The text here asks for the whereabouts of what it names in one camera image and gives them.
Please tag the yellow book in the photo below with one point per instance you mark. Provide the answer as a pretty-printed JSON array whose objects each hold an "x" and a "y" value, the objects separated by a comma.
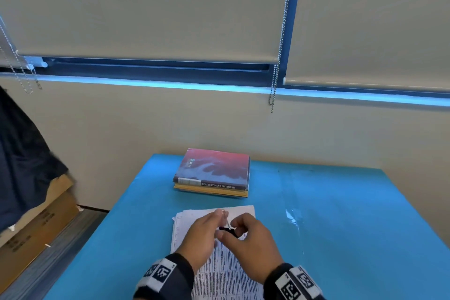
[{"x": 211, "y": 190}]

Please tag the blue table cover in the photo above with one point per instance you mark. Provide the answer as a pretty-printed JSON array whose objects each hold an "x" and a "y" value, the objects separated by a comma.
[{"x": 351, "y": 233}]

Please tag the dark blue garment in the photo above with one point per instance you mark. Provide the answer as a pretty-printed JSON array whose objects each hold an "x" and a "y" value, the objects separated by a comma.
[{"x": 21, "y": 162}]

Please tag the stack of printed papers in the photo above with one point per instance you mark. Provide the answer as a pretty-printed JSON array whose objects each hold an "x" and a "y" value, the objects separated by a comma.
[{"x": 221, "y": 275}]

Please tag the large beige roller blind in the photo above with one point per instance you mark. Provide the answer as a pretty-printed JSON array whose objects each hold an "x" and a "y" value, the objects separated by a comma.
[{"x": 147, "y": 4}]

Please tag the narrow beige roller blind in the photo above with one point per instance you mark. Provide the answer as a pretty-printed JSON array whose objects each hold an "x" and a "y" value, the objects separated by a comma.
[{"x": 7, "y": 50}]

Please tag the brown cardboard box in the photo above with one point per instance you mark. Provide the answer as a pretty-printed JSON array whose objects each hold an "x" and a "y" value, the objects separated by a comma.
[{"x": 35, "y": 226}]

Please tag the black binder clip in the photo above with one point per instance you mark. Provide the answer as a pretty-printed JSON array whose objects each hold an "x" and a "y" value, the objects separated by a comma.
[{"x": 227, "y": 229}]

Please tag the person's left fingers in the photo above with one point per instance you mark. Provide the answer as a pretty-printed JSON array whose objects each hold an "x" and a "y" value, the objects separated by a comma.
[{"x": 218, "y": 217}]

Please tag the person's right hand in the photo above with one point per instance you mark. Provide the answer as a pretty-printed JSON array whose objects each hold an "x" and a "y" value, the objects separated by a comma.
[{"x": 255, "y": 254}]

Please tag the person's left hand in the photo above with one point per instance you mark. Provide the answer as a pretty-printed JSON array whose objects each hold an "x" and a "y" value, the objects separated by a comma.
[{"x": 198, "y": 240}]

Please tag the blue window frame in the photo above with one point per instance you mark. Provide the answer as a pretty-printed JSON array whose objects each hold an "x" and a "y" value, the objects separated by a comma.
[{"x": 158, "y": 70}]

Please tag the red and blue book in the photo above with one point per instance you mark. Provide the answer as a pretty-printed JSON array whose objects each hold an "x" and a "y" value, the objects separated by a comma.
[{"x": 214, "y": 168}]

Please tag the person's right thumb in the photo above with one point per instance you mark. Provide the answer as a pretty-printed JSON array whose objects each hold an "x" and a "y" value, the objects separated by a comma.
[{"x": 226, "y": 236}]

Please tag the black marker wrist band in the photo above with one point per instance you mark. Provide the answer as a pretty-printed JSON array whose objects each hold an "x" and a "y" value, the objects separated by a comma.
[
  {"x": 163, "y": 277},
  {"x": 293, "y": 284}
]

